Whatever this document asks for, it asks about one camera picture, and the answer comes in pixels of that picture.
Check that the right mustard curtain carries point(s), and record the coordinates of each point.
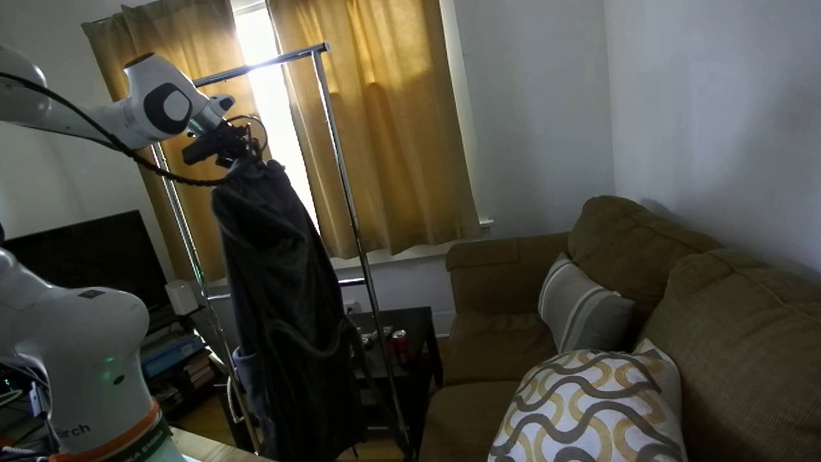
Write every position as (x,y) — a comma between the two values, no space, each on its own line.
(379,134)

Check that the left mustard curtain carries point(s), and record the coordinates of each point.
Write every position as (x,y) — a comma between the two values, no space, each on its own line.
(199,38)

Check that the grey striped pillow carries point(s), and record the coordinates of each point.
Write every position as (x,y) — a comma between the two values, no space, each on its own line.
(577,311)

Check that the dark grey robe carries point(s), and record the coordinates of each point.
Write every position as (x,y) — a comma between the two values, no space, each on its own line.
(293,336)

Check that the black television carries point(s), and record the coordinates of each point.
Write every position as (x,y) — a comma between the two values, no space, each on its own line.
(111,254)

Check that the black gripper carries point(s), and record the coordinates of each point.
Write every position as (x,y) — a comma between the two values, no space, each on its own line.
(226,146)

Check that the yellow wave pattern pillow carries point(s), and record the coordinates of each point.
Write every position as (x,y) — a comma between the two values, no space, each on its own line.
(595,408)

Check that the dark coffee table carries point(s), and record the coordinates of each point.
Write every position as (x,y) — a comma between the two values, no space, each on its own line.
(404,383)

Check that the red can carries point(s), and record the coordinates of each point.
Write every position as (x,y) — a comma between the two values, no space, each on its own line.
(401,345)

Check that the mustard curtain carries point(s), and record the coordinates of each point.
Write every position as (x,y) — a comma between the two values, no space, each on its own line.
(199,38)
(379,134)

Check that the brown fabric sofa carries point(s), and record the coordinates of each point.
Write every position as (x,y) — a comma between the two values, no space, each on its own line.
(744,336)

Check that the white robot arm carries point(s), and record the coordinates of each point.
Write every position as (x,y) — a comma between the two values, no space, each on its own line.
(88,341)

